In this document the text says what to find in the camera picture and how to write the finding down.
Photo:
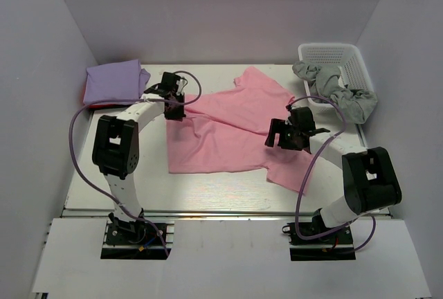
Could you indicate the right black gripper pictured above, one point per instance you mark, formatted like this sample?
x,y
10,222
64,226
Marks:
x,y
277,134

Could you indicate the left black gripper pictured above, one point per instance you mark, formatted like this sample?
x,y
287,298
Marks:
x,y
175,109

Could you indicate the pink t shirt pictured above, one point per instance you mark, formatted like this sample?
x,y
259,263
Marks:
x,y
226,132

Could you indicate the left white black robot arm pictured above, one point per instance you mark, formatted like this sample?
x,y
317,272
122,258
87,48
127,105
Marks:
x,y
116,149

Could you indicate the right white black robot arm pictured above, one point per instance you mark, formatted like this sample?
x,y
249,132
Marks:
x,y
369,179

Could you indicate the folded purple t shirt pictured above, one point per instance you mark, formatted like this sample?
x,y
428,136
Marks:
x,y
127,80

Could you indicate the folded red t shirt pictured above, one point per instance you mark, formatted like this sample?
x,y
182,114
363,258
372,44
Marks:
x,y
99,99

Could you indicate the grey crumpled t shirt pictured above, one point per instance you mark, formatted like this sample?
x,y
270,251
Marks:
x,y
322,79

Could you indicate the white plastic basket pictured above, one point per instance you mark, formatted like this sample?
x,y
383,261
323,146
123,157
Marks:
x,y
346,57

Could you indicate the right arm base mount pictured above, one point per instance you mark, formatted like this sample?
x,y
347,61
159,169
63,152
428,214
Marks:
x,y
311,245

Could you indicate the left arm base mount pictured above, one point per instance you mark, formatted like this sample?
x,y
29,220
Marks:
x,y
136,240

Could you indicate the aluminium table rail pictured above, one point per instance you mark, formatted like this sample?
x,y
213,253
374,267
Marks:
x,y
221,194

